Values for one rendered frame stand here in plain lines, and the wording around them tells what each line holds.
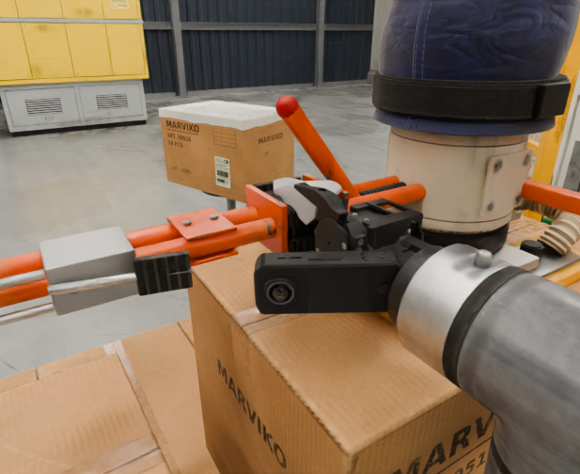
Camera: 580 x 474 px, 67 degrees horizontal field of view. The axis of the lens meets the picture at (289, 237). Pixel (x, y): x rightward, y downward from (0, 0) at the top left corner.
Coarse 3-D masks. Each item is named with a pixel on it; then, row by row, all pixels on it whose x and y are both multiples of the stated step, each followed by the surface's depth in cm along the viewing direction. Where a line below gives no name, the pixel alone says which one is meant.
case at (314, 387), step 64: (256, 256) 68; (192, 320) 70; (256, 320) 52; (320, 320) 52; (384, 320) 52; (256, 384) 51; (320, 384) 43; (384, 384) 43; (448, 384) 43; (256, 448) 57; (320, 448) 40; (384, 448) 39; (448, 448) 46
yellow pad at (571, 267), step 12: (528, 240) 61; (528, 252) 59; (540, 252) 59; (552, 252) 63; (576, 252) 64; (540, 264) 60; (552, 264) 60; (564, 264) 60; (576, 264) 61; (552, 276) 58; (564, 276) 58; (576, 276) 59; (384, 312) 52
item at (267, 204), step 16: (304, 176) 52; (256, 192) 47; (272, 192) 50; (256, 208) 48; (272, 208) 44; (288, 208) 46; (288, 224) 44; (304, 224) 44; (272, 240) 46; (288, 240) 45; (304, 240) 45
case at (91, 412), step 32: (32, 384) 60; (64, 384) 60; (96, 384) 60; (128, 384) 60; (0, 416) 55; (32, 416) 55; (64, 416) 55; (96, 416) 55; (128, 416) 55; (0, 448) 51; (32, 448) 51; (64, 448) 51; (96, 448) 51; (128, 448) 51; (160, 448) 51
